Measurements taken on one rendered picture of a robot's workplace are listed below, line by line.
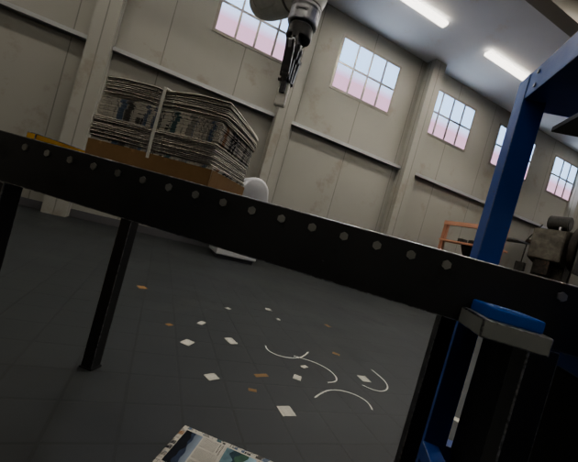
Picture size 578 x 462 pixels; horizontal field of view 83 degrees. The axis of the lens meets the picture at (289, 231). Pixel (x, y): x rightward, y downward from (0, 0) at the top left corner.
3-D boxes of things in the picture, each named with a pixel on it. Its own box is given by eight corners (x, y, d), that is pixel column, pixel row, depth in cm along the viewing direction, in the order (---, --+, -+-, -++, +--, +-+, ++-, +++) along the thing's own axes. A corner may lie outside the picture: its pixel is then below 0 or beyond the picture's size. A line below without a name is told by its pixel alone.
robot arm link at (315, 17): (289, -6, 92) (283, 15, 92) (320, -1, 90) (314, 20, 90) (294, 16, 101) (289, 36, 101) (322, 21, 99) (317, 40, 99)
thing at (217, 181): (153, 170, 86) (157, 155, 86) (199, 188, 115) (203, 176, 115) (207, 186, 84) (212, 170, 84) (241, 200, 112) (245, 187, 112)
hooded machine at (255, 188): (245, 258, 576) (266, 184, 574) (255, 266, 518) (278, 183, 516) (206, 249, 550) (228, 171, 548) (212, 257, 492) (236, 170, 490)
